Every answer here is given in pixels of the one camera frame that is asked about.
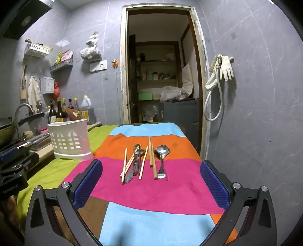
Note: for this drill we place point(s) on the black range hood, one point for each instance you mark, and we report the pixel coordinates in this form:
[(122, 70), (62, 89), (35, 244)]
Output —
[(19, 21)]

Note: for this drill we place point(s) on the white wall socket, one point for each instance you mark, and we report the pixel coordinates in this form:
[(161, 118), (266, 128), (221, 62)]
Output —
[(103, 65)]

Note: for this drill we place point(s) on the beige towel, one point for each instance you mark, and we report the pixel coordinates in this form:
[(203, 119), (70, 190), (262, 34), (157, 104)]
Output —
[(34, 91)]

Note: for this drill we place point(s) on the wooden storage shelf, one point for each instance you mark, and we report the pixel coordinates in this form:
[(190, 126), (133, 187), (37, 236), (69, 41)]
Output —
[(156, 81)]

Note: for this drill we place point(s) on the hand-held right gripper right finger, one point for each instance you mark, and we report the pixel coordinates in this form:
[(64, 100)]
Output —
[(214, 184)]

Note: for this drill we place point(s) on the purple fork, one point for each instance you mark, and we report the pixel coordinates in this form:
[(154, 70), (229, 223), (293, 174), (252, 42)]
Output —
[(129, 177)]

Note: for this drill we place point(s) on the black wok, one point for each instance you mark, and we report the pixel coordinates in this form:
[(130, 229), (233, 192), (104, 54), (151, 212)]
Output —
[(6, 133)]

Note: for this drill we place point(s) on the orange brown packet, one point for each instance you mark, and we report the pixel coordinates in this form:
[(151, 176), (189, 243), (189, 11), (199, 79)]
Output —
[(71, 114)]

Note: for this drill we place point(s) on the white wooden door frame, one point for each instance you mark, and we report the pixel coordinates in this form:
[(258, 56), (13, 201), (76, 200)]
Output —
[(123, 71)]

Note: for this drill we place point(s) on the red plastic bag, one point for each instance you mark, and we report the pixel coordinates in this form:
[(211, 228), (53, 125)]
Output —
[(56, 91)]

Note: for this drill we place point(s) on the clear oil jug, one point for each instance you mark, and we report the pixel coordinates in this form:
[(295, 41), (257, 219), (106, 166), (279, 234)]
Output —
[(87, 113)]

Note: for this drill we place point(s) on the hanging clear plastic bag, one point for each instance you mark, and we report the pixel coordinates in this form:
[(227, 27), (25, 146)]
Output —
[(91, 53)]

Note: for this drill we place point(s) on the red seasoning packet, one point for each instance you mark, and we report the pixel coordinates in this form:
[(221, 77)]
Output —
[(66, 55)]

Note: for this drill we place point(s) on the white wall basket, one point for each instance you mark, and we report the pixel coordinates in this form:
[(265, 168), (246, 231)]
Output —
[(37, 48)]

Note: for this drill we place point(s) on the yellow green seasoning packet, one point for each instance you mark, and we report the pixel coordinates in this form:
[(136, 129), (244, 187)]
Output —
[(58, 57)]

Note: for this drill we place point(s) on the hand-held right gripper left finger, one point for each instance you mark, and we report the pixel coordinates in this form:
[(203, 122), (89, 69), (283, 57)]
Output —
[(87, 182)]

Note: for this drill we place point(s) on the wooden stick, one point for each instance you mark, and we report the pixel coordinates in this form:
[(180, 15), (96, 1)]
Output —
[(26, 41)]

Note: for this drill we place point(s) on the white rubber glove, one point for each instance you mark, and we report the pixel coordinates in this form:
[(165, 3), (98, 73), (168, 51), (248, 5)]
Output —
[(226, 67)]

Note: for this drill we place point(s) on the grey wall shelf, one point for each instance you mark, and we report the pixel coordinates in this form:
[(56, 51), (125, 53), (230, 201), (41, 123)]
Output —
[(61, 66)]

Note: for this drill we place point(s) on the white plastic utensil holder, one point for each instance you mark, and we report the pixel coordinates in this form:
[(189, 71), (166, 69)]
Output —
[(71, 132)]

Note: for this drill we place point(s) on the dark bottle white label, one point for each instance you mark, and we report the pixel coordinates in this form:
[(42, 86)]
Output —
[(52, 112)]

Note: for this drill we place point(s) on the beige pillow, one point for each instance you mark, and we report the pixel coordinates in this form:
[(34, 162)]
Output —
[(187, 75)]

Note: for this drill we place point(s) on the white wall switch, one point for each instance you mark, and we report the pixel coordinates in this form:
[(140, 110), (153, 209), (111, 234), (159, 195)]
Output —
[(94, 67)]

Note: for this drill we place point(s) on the yellow cap sauce bottle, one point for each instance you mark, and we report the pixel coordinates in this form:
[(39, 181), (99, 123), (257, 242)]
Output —
[(64, 103), (76, 105)]

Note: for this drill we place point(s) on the white wall box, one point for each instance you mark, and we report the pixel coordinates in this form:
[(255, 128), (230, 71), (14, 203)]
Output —
[(48, 85)]

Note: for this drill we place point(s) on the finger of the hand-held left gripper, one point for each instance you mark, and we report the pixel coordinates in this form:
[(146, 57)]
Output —
[(26, 160)]

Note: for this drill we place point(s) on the grey plastic cabinet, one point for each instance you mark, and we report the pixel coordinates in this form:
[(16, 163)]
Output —
[(180, 111)]

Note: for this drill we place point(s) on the metal faucet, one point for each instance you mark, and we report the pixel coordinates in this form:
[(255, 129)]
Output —
[(23, 106)]

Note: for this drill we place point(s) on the colourful patchwork cloth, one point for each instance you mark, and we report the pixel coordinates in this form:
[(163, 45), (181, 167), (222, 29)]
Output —
[(153, 189)]

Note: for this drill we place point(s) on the wooden cutting board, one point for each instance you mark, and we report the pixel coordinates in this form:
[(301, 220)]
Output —
[(43, 146)]

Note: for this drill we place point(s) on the large metal spoon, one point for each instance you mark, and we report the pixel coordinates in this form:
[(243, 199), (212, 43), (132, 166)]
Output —
[(162, 150)]

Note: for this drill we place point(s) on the crumpled clear plastic bag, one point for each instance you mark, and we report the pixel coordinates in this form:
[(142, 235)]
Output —
[(170, 93)]

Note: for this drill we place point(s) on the pink soap dish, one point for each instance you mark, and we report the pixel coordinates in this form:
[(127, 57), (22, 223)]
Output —
[(43, 130)]

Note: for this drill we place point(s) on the green box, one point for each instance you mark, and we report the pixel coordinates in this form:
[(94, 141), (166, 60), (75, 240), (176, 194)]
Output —
[(144, 96)]

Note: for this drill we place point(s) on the wooden knife holder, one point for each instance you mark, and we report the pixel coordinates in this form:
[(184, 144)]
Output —
[(23, 92)]

